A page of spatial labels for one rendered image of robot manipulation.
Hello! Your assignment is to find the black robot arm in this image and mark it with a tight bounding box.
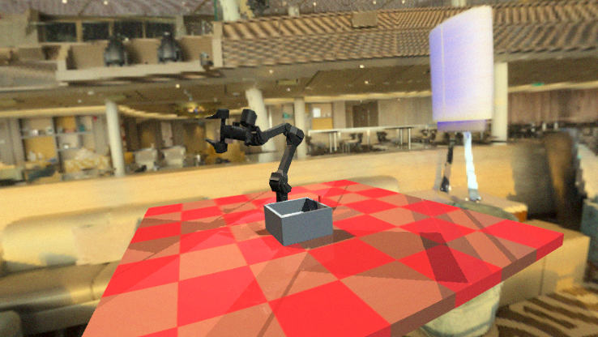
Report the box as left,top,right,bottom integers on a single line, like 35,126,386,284
233,109,304,203

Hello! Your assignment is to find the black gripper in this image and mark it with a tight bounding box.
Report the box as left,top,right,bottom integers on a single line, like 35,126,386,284
204,109,238,153

